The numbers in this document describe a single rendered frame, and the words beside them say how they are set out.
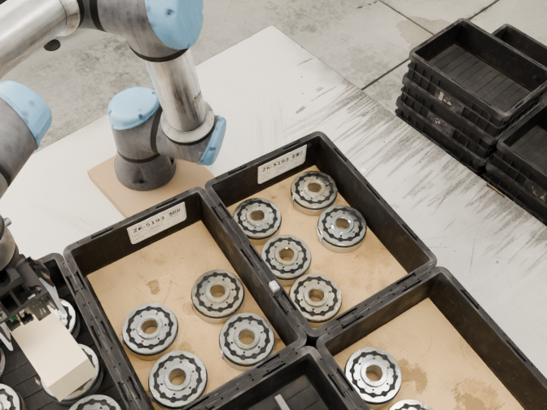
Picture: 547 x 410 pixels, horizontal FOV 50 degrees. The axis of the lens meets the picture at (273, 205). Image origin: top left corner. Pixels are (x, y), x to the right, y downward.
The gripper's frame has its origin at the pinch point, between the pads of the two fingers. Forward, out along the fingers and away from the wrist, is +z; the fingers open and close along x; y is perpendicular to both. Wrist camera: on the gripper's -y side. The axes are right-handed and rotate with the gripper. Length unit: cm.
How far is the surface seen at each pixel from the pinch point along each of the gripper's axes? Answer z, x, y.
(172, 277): 26.4, 25.7, -4.8
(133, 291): 26.4, 18.0, -7.3
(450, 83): 51, 141, -17
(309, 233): 26, 54, 6
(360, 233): 23, 61, 14
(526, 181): 68, 142, 19
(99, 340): 16.4, 6.8, 1.9
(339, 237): 23, 57, 12
